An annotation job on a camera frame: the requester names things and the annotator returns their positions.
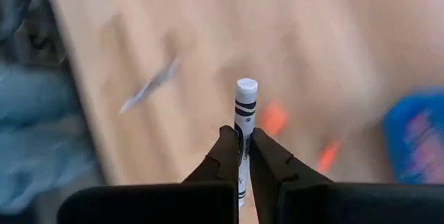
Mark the white crayon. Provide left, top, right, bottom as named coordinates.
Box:
left=119, top=57, right=181, bottom=114
left=234, top=78, right=259, bottom=209

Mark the blue plastic basket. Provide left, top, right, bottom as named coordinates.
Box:
left=381, top=87, right=444, bottom=185

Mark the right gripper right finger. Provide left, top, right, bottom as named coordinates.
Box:
left=248, top=127, right=444, bottom=224

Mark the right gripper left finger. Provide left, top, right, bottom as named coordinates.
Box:
left=57, top=125, right=241, bottom=224

